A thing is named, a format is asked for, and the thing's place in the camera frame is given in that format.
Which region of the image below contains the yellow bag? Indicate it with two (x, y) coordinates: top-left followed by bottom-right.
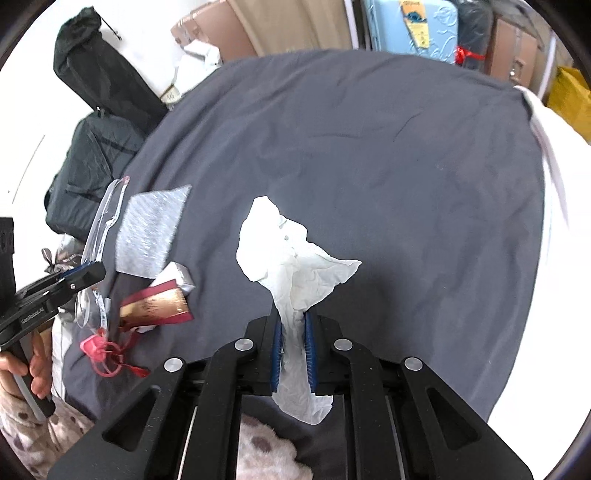
(546, 66), (591, 141)

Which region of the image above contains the grey glittery paper sheet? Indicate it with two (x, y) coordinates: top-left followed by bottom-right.
(115, 185), (193, 280)

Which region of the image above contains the dark bundled bag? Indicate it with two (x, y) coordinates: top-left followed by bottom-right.
(455, 0), (496, 72)

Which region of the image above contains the red ribbon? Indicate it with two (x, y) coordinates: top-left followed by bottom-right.
(455, 45), (486, 65)

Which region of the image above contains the black duffel bag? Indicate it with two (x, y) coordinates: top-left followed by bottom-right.
(44, 110), (149, 241)

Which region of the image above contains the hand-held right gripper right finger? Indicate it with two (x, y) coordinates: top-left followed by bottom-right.
(304, 311), (533, 480)

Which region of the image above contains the clear plastic packaging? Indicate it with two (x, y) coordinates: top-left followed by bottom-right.
(84, 176), (131, 269)

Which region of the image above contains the silver ribbon gift bag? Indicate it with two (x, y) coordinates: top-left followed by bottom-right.
(41, 234), (90, 280)

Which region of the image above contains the clear plastic wrap strip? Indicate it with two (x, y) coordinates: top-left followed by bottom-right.
(75, 287), (112, 334)

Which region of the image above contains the dark grey bed sheet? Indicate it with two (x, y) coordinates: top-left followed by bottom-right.
(51, 46), (548, 480)

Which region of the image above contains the white bedding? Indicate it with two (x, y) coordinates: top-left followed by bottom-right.
(480, 85), (591, 430)

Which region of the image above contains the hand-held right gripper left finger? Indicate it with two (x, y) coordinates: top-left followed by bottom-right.
(48, 309), (283, 480)

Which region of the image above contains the small silver white box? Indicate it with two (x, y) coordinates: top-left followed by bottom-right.
(151, 261), (197, 295)

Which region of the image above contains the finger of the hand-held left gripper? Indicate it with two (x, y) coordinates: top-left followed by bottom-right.
(44, 262), (106, 301)

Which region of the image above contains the white tissue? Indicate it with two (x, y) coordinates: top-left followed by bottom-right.
(236, 196), (362, 425)

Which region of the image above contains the person's left forearm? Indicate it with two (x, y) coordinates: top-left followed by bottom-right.
(0, 383), (95, 455)

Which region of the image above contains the red gold box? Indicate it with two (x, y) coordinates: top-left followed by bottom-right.
(119, 283), (195, 332)

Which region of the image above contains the long black bag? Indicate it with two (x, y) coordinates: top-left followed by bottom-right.
(53, 6), (168, 126)

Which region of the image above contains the brown cardboard box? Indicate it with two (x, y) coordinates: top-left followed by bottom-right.
(487, 14), (552, 90)
(170, 9), (257, 64)

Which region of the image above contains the light blue suitcase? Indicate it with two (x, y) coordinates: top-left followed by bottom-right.
(361, 0), (463, 64)

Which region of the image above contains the spotted fleece clothing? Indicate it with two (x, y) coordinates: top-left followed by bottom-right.
(239, 412), (315, 480)

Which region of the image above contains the beige curtain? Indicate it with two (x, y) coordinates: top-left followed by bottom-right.
(230, 0), (357, 58)

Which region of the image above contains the white plastic bag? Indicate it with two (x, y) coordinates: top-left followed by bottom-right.
(172, 39), (223, 109)

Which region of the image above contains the red plastic strap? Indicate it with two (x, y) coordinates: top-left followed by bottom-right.
(80, 331), (151, 379)

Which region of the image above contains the person's left hand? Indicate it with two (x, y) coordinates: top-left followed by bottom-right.
(0, 330), (54, 401)

